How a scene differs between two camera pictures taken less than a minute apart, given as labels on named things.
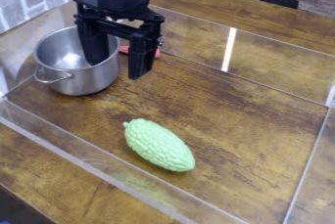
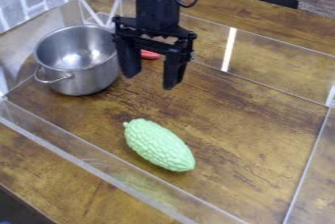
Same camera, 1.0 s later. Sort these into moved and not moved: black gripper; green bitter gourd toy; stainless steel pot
Moved: black gripper
Not moved: green bitter gourd toy; stainless steel pot
